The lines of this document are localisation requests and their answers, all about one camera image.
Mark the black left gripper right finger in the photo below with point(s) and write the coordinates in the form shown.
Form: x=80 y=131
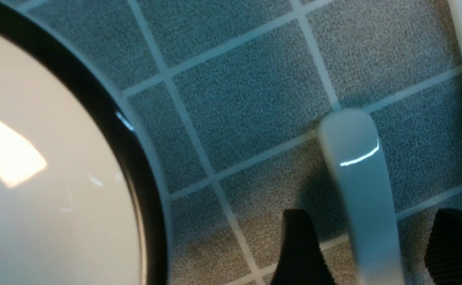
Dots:
x=443 y=258

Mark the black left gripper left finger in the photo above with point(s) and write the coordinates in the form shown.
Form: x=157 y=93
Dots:
x=301 y=261

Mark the long white ceramic spoon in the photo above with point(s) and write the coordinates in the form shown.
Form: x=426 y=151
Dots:
x=354 y=156

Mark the black-rimmed white bowl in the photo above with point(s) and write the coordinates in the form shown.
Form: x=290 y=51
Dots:
x=79 y=204

